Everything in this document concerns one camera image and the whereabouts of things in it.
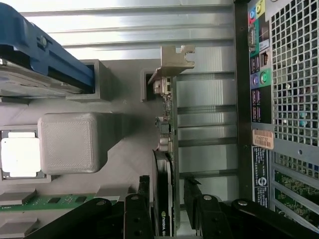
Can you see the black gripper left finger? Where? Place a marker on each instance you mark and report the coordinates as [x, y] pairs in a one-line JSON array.
[[137, 219]]

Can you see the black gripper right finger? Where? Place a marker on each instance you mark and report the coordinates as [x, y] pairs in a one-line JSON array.
[[209, 216]]

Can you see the green RAM stick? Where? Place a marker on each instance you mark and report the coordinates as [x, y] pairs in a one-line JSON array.
[[62, 200]]

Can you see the green motherboard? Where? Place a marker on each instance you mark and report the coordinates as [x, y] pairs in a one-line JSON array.
[[291, 181]]

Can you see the grey printed parts rack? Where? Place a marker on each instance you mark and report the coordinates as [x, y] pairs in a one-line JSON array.
[[124, 129]]

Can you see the silver CPU chip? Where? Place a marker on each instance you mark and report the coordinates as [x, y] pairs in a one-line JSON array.
[[20, 154]]

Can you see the black open PC case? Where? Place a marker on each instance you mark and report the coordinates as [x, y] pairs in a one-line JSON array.
[[294, 74]]

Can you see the hard disk in blue caddy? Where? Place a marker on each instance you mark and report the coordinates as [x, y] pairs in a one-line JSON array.
[[49, 57]]

